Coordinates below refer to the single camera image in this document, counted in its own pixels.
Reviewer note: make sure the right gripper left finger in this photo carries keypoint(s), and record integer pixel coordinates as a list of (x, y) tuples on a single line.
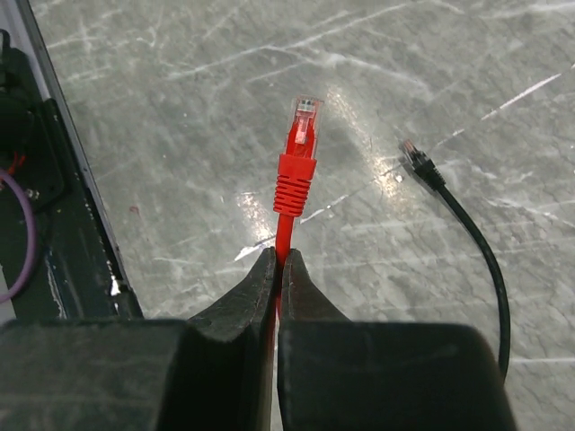
[(210, 372)]

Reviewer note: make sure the aluminium table frame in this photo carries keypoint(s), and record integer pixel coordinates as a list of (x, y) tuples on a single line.
[(78, 273)]

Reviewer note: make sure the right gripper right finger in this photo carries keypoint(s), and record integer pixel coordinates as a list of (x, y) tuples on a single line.
[(338, 374)]

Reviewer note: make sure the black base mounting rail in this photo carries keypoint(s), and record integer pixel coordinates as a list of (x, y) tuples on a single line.
[(19, 230)]

